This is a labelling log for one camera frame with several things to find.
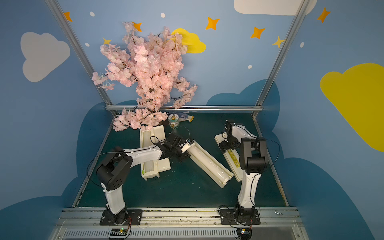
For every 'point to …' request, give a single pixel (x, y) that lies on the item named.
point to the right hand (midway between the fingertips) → (233, 148)
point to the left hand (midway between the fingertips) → (189, 151)
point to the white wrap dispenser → (213, 176)
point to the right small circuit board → (245, 233)
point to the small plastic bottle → (190, 118)
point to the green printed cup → (173, 120)
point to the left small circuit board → (118, 232)
